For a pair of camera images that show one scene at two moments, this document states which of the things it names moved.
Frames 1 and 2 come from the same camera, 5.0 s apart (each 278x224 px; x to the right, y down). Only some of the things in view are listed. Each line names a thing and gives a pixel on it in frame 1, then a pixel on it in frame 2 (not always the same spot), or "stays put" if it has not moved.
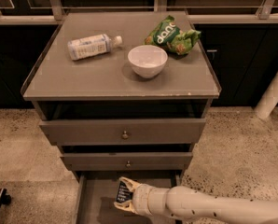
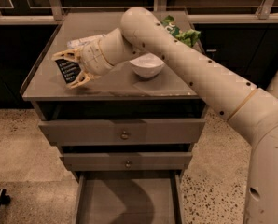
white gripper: x=141 y=199 -> x=91 y=58
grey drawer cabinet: x=124 y=94 stays put
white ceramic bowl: x=147 y=61 stays put
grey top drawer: x=122 y=132 stays put
